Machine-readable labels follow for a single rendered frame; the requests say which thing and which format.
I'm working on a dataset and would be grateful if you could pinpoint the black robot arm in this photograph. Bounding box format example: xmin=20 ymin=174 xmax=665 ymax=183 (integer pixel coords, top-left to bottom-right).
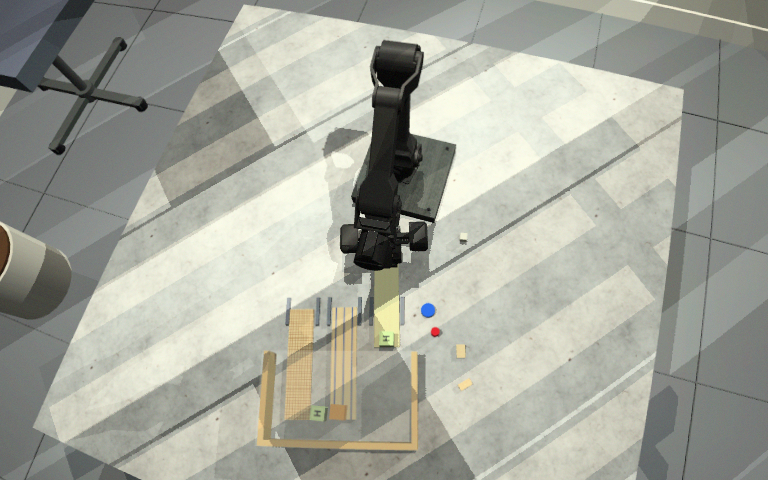
xmin=353 ymin=40 xmax=424 ymax=271

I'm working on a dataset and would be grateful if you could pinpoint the blue cylinder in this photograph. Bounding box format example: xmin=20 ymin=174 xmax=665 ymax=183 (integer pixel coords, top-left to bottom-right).
xmin=421 ymin=303 xmax=435 ymax=318

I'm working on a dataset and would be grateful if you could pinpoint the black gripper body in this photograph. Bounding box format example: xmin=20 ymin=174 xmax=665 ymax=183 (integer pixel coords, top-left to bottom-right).
xmin=340 ymin=221 xmax=428 ymax=254

